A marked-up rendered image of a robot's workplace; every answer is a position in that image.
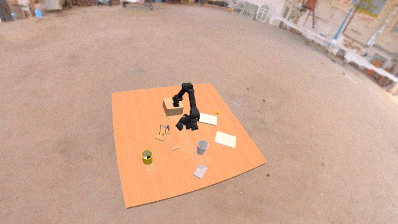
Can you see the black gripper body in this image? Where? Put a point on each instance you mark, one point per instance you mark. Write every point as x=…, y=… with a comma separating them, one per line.
x=184, y=120

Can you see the beige flat rectangular pad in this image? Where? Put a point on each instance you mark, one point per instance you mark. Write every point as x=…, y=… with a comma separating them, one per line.
x=225, y=139

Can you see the grey cup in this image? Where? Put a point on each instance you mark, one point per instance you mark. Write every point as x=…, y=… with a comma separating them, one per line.
x=202, y=146

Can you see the yellow mug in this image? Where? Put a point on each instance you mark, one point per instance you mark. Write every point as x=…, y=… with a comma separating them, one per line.
x=144, y=155

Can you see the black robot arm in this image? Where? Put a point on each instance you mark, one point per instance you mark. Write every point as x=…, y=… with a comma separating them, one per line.
x=194, y=115

